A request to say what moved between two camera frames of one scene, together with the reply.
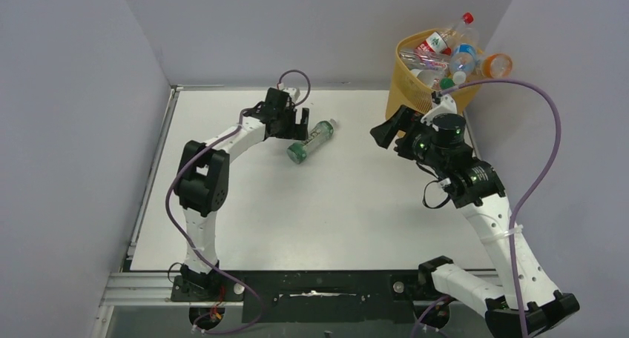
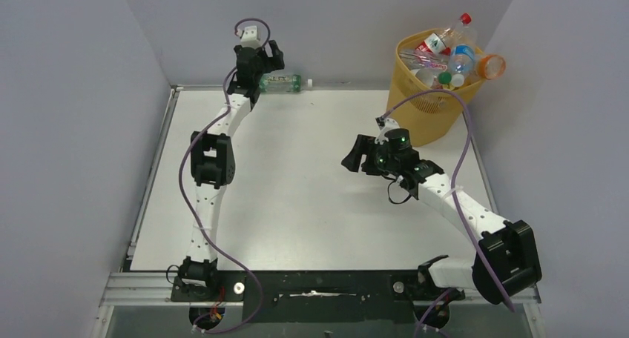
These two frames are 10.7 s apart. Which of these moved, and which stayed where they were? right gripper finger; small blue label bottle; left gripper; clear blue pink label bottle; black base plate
Moved: right gripper finger; left gripper
Stayed: clear blue pink label bottle; black base plate; small blue label bottle
